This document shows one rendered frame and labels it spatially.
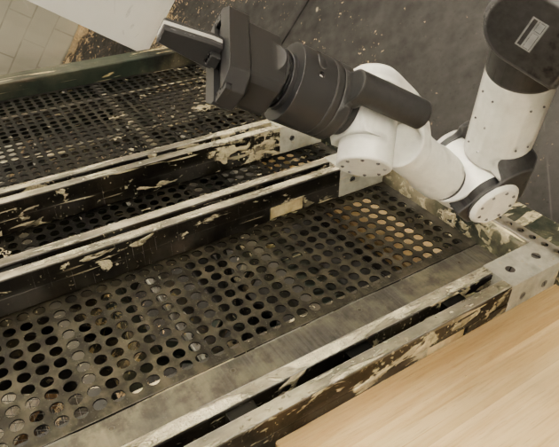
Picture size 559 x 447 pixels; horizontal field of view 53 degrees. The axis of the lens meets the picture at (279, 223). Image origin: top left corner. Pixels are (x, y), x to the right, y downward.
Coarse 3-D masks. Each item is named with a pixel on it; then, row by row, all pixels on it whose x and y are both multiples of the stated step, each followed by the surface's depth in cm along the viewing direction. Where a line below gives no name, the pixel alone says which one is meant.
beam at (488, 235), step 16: (384, 176) 126; (400, 176) 121; (400, 192) 123; (416, 192) 119; (432, 208) 116; (448, 208) 112; (512, 208) 109; (528, 208) 109; (416, 224) 122; (464, 224) 110; (480, 224) 106; (528, 224) 105; (544, 224) 105; (480, 240) 107; (496, 240) 104; (512, 240) 101
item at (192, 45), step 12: (168, 24) 54; (168, 36) 54; (180, 36) 54; (192, 36) 54; (204, 36) 55; (180, 48) 55; (192, 48) 55; (204, 48) 55; (216, 48) 55; (204, 60) 56; (216, 60) 56
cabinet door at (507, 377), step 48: (480, 336) 86; (528, 336) 86; (384, 384) 78; (432, 384) 78; (480, 384) 78; (528, 384) 78; (336, 432) 72; (384, 432) 72; (432, 432) 72; (480, 432) 72; (528, 432) 72
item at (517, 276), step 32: (512, 256) 93; (544, 256) 93; (448, 288) 86; (480, 288) 90; (512, 288) 87; (544, 288) 94; (384, 320) 81; (416, 320) 83; (448, 320) 81; (480, 320) 87; (320, 352) 76; (352, 352) 77; (384, 352) 76; (416, 352) 80; (256, 384) 71; (288, 384) 73; (320, 384) 71; (352, 384) 74; (192, 416) 67; (224, 416) 69; (256, 416) 67; (288, 416) 70
